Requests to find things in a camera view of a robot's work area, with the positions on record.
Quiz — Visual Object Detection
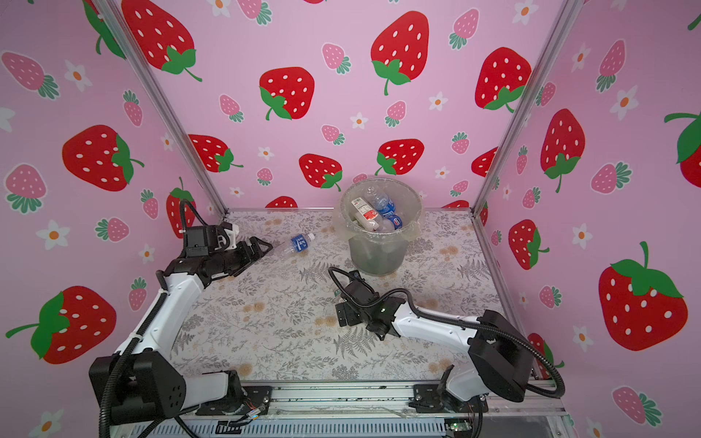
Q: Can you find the clear bottle blue label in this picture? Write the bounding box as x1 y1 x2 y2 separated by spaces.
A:
273 233 316 257
368 187 403 230

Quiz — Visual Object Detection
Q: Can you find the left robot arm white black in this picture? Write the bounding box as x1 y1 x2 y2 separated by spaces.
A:
89 222 273 437

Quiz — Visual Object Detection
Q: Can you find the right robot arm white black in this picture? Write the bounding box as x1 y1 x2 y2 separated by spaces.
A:
330 268 566 412

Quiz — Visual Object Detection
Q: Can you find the mesh waste bin with liner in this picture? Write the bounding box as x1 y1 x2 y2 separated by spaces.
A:
333 177 424 277

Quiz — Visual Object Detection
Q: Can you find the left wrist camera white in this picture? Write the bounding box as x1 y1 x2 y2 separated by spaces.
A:
215 222 239 250

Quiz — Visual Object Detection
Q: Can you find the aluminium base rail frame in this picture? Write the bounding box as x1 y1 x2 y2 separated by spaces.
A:
111 381 578 437

